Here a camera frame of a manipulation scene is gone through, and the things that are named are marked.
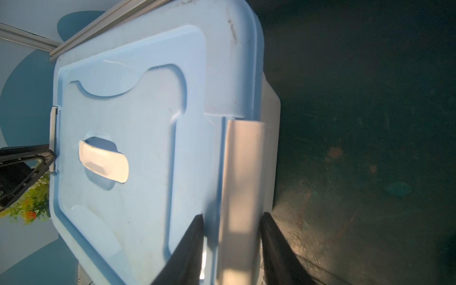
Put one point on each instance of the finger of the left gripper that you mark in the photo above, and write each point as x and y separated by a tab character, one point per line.
21	168

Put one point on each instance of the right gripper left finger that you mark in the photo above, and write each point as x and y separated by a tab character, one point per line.
184	266

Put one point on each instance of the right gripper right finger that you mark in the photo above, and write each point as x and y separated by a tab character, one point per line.
281	265

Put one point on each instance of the white plastic storage bin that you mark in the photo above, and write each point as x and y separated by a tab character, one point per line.
249	199

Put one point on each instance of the light blue bin lid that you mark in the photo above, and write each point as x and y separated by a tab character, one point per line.
220	41

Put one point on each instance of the potted artificial flower plant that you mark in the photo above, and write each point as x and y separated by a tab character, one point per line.
33	204

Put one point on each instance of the aluminium frame rail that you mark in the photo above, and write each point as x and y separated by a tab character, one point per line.
50	28

